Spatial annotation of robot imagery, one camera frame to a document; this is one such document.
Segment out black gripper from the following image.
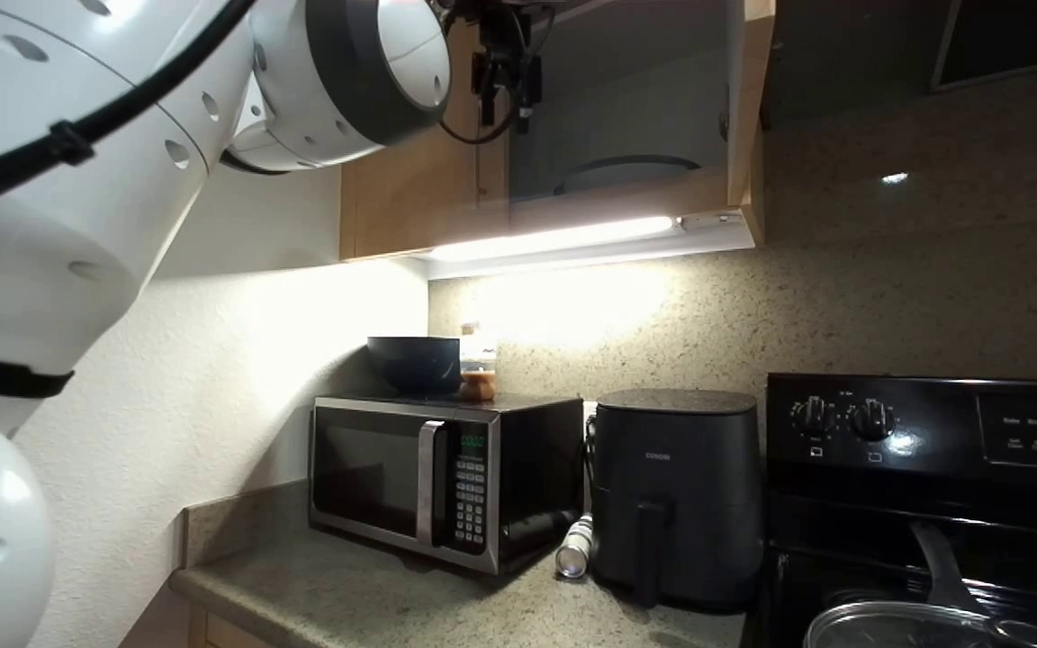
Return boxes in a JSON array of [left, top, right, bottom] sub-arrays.
[[471, 0, 541, 126]]

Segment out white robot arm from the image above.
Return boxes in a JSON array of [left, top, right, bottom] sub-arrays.
[[0, 0, 521, 436]]

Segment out wooden upper cabinet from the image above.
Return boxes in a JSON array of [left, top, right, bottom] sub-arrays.
[[340, 0, 779, 260]]

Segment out under-cabinet light strip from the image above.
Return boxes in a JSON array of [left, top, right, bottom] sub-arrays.
[[426, 208, 758, 282]]

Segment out glass jar with brown contents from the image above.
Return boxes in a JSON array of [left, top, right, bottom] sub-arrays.
[[461, 335, 497, 404]]

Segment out dark blue bowl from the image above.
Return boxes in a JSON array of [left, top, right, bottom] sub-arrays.
[[367, 335, 461, 395]]

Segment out stainless black microwave oven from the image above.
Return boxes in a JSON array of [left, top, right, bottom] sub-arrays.
[[311, 395, 582, 578]]

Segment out black air fryer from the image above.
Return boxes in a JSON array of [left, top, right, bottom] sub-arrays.
[[591, 388, 762, 612]]

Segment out clear plastic bottle lying down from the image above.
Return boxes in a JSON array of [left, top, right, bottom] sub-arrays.
[[553, 516, 599, 585]]

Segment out black kitchen stove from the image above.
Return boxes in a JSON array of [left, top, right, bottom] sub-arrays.
[[741, 374, 1037, 648]]

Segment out pan with glass lid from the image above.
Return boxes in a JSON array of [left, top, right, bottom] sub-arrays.
[[804, 521, 1037, 648]]

